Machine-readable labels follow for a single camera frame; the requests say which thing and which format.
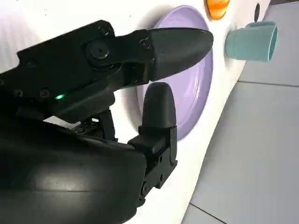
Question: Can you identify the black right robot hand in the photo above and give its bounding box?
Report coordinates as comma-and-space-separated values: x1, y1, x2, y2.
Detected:
0, 20, 214, 224

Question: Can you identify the lilac plate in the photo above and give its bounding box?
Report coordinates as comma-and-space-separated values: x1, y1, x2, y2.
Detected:
135, 5, 214, 142

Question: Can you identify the pale green mug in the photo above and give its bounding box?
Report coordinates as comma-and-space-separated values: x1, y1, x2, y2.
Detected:
224, 21, 278, 63

